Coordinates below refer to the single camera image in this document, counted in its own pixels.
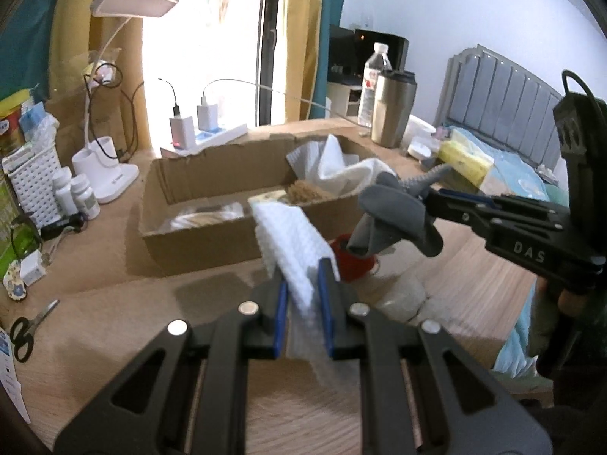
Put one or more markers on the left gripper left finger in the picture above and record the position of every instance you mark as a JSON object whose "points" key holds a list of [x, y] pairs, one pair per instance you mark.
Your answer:
{"points": [[186, 390]]}

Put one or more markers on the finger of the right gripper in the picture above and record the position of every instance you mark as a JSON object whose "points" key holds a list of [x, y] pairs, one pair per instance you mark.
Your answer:
{"points": [[479, 227], [504, 206]]}

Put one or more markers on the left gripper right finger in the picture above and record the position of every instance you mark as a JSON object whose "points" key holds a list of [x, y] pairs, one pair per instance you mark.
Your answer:
{"points": [[420, 391]]}

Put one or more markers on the grey knit glove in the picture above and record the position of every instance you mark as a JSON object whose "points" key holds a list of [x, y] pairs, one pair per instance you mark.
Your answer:
{"points": [[394, 210]]}

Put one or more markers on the white cloth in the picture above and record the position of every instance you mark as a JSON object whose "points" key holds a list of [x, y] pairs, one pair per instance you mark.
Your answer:
{"points": [[289, 241], [324, 165]]}

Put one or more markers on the red round soft object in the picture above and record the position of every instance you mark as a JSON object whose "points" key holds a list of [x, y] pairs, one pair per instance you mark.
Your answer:
{"points": [[350, 267]]}

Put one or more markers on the yellow tissue pack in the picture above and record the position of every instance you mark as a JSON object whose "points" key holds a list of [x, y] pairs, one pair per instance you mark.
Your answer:
{"points": [[466, 158]]}

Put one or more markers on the white computer mouse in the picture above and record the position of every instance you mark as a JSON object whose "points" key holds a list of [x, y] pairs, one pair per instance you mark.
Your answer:
{"points": [[423, 147]]}

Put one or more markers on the clear plastic bubble wrap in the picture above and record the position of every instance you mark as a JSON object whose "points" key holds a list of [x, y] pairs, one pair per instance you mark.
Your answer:
{"points": [[407, 301]]}

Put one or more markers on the steel travel tumbler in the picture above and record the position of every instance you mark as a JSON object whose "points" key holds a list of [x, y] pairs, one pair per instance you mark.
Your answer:
{"points": [[393, 101]]}

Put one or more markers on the grey bed headboard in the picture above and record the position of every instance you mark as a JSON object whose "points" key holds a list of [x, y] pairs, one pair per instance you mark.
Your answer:
{"points": [[501, 103]]}

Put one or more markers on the white cloth in box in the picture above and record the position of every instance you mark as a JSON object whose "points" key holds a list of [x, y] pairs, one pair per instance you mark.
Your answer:
{"points": [[324, 165]]}

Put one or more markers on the brown sponge in box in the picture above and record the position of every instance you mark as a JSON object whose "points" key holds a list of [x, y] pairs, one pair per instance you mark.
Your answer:
{"points": [[302, 192]]}

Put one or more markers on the clear plastic water bottle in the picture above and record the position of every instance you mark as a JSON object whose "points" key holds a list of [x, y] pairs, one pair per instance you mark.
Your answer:
{"points": [[376, 64]]}

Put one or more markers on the black scissors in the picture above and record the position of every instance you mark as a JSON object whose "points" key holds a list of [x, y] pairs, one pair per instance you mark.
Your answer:
{"points": [[23, 330]]}

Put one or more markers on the black monitor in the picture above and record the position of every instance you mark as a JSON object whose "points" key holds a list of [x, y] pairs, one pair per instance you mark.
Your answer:
{"points": [[350, 49]]}

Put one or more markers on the brown cardboard box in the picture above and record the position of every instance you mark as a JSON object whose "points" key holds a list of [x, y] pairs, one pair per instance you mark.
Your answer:
{"points": [[195, 211]]}

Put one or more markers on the white pill bottle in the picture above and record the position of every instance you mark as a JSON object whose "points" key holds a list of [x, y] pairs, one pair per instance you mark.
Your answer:
{"points": [[61, 187], [84, 198]]}

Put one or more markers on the white power strip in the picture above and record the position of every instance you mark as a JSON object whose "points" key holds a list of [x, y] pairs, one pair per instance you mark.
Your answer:
{"points": [[206, 140]]}

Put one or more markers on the white plastic basket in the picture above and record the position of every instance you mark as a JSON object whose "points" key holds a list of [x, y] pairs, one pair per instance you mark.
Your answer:
{"points": [[32, 183]]}

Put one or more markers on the yellow curtain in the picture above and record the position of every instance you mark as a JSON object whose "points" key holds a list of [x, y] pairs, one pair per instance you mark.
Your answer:
{"points": [[75, 36]]}

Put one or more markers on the white desk lamp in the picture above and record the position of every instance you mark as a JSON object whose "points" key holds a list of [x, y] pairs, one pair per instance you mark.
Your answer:
{"points": [[98, 159]]}

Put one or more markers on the white charger with black cable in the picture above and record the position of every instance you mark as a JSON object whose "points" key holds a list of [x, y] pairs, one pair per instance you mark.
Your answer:
{"points": [[182, 128]]}

